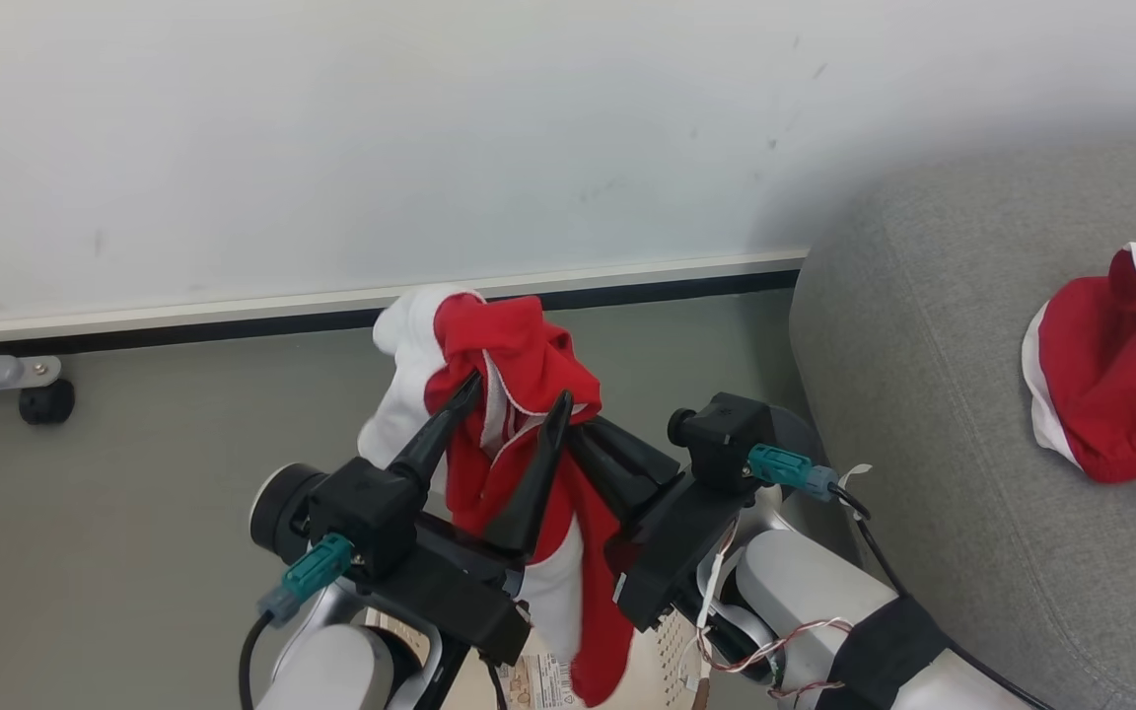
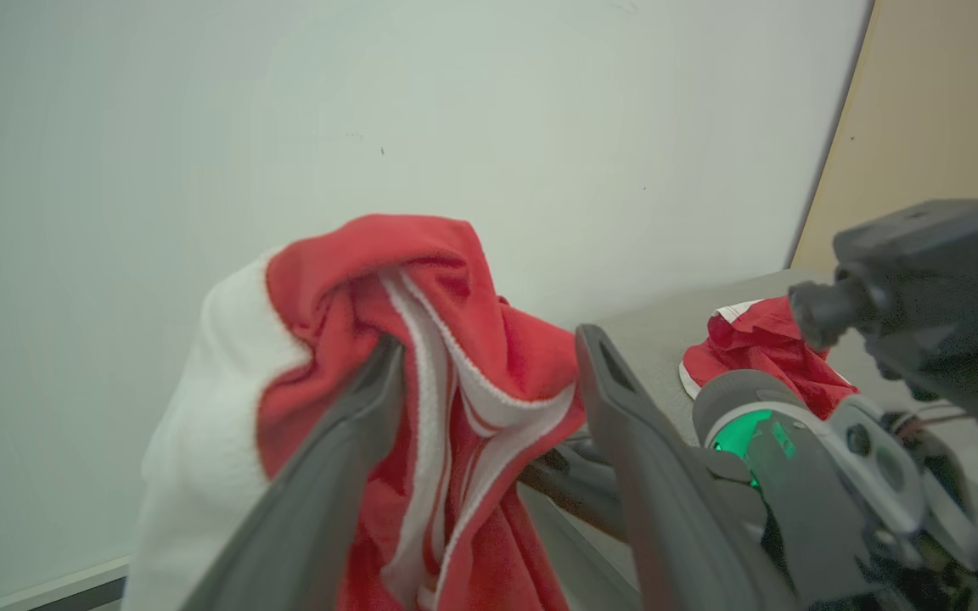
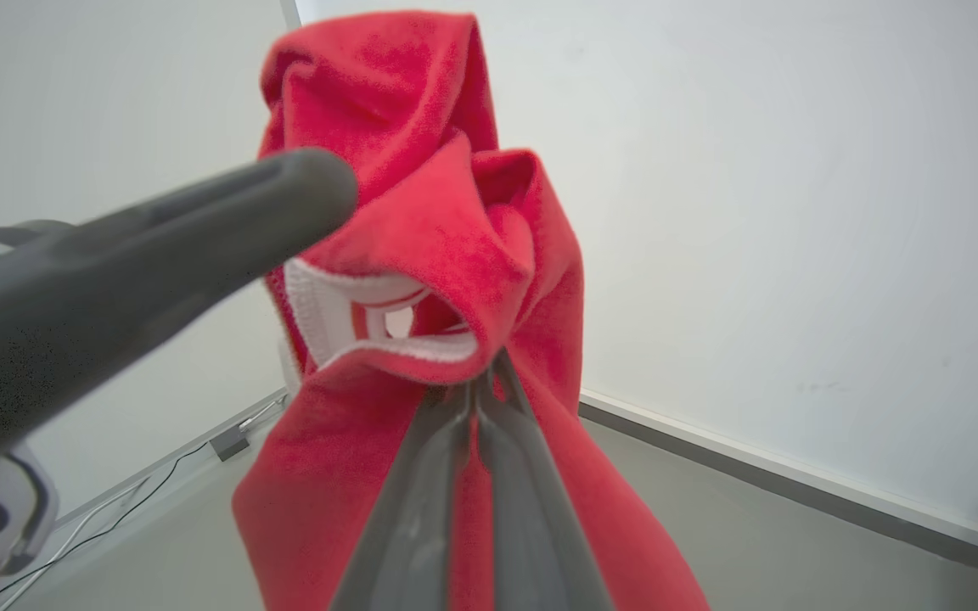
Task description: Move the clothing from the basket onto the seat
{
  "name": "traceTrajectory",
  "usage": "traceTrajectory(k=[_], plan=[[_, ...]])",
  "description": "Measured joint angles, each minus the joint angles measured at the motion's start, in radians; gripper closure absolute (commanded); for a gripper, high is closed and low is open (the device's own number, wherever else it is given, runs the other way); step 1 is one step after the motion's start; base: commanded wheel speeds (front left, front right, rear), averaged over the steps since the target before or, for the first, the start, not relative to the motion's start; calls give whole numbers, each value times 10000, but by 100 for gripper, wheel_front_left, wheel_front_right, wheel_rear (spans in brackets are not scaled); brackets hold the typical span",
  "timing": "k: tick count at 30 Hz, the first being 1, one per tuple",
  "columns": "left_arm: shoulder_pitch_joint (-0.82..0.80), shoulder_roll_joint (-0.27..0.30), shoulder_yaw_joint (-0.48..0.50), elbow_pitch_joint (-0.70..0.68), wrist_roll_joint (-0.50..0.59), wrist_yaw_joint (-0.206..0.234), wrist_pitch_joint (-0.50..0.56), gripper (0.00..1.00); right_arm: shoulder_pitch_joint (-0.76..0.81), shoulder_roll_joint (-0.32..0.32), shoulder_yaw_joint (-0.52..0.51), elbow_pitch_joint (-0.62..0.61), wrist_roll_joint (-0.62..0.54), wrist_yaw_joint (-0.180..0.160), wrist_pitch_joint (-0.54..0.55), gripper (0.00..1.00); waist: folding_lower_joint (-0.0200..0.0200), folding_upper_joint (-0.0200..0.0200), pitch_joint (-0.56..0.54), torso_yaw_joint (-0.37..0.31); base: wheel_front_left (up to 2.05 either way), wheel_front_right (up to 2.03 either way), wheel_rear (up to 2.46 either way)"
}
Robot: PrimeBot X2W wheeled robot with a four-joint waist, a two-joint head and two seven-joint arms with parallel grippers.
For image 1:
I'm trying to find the teal connector of right camera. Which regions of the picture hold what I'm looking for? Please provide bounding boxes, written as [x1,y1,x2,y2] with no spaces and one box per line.
[745,443,841,500]

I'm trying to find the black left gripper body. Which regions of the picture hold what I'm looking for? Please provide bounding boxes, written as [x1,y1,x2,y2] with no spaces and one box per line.
[356,513,533,669]

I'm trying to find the red and white garment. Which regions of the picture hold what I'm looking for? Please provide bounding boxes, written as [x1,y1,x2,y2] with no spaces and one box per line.
[358,285,638,708]
[1021,242,1136,510]

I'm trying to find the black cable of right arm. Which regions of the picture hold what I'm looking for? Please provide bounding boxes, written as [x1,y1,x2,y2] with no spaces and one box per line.
[829,483,1058,710]

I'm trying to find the teal connector of left camera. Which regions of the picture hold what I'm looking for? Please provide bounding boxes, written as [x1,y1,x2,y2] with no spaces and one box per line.
[257,532,356,629]

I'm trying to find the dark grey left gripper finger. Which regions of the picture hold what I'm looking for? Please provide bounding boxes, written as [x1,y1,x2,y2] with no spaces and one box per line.
[483,390,575,564]
[390,372,484,495]

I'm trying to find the black caster wheel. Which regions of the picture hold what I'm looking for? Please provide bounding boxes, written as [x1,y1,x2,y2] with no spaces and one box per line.
[18,380,77,427]

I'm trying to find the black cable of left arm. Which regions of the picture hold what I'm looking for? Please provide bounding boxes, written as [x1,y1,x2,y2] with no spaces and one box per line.
[238,609,279,710]

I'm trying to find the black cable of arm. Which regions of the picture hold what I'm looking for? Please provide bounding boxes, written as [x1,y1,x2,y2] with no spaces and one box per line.
[238,609,279,710]
[829,483,1058,710]

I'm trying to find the red white twisted wires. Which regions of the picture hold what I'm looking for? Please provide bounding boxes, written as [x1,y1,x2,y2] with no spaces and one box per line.
[696,615,857,702]

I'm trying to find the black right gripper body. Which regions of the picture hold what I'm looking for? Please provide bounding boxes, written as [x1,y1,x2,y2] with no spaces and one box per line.
[604,473,728,634]

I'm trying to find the grey fabric sofa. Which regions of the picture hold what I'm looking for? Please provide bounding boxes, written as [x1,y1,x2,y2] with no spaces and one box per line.
[789,128,1136,710]

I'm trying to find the cream perforated basket, brown rim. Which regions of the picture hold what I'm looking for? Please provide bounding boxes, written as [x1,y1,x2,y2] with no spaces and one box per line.
[366,607,719,710]

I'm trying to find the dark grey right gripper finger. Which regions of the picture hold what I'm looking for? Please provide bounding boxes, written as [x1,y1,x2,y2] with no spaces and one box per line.
[594,414,683,500]
[566,422,656,539]

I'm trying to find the teal connector of camera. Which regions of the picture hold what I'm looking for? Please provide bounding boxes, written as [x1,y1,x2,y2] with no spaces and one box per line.
[745,443,841,500]
[257,532,356,629]

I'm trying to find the white baseboard with black strip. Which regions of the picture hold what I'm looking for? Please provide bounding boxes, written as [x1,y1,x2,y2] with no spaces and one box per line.
[0,248,812,358]

